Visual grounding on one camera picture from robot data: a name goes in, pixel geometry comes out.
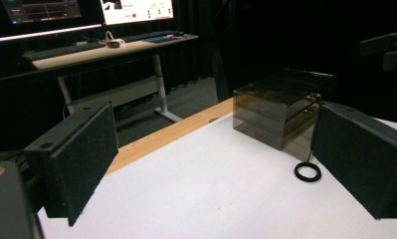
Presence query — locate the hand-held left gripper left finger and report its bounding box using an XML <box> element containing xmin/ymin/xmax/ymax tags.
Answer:
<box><xmin>23</xmin><ymin>101</ymin><xmax>119</xmax><ymax>228</ymax></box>

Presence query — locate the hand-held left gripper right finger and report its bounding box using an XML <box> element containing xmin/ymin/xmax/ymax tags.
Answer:
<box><xmin>310</xmin><ymin>101</ymin><xmax>397</xmax><ymax>221</ymax></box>

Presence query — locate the black hair tie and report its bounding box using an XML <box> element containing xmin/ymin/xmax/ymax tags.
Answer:
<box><xmin>294</xmin><ymin>161</ymin><xmax>322</xmax><ymax>183</ymax></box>

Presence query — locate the smoky transparent drawer box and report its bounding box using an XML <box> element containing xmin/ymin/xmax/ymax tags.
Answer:
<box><xmin>232</xmin><ymin>68</ymin><xmax>338</xmax><ymax>163</ymax></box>

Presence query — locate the wooden desk with white legs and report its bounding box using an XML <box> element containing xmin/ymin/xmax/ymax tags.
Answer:
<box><xmin>30</xmin><ymin>33</ymin><xmax>200</xmax><ymax>124</ymax></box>

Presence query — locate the long black keyboard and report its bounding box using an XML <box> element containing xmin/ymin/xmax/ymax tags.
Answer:
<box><xmin>21</xmin><ymin>41</ymin><xmax>106</xmax><ymax>63</ymax></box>

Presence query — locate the small white device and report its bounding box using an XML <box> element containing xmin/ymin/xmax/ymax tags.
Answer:
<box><xmin>105</xmin><ymin>38</ymin><xmax>126</xmax><ymax>49</ymax></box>

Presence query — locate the white table cover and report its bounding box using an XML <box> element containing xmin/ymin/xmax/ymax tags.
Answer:
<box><xmin>37</xmin><ymin>113</ymin><xmax>397</xmax><ymax>239</ymax></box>

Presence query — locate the blue mouse pad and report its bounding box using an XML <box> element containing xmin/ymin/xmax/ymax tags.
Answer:
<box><xmin>141</xmin><ymin>33</ymin><xmax>199</xmax><ymax>45</ymax></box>

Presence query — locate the dark-screen monitor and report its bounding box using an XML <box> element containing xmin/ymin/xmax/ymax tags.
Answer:
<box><xmin>0</xmin><ymin>0</ymin><xmax>104</xmax><ymax>44</ymax></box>

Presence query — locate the bright-screen monitor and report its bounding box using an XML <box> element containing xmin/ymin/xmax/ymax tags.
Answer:
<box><xmin>99</xmin><ymin>0</ymin><xmax>175</xmax><ymax>27</ymax></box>

